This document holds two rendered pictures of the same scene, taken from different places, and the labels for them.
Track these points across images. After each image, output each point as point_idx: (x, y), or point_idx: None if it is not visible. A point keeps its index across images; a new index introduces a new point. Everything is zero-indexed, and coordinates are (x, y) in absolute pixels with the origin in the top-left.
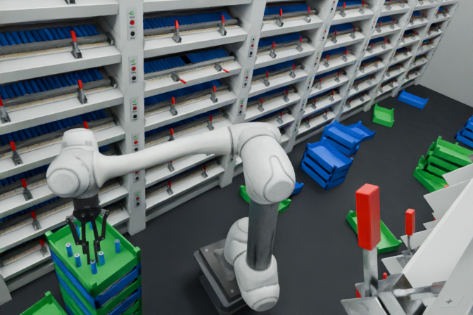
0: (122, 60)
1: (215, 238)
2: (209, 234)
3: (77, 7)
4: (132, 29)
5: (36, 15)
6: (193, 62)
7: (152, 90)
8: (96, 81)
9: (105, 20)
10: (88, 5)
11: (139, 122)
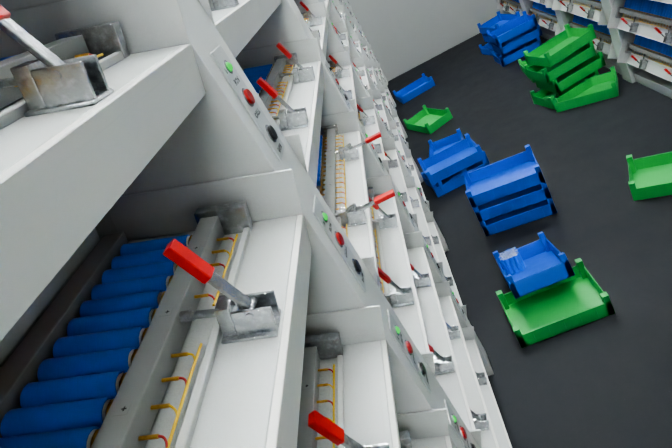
0: (316, 231)
1: (645, 431)
2: (631, 440)
3: (129, 98)
4: (261, 119)
5: (28, 237)
6: (319, 179)
7: (377, 272)
8: (304, 386)
9: (154, 191)
10: (147, 74)
11: (430, 377)
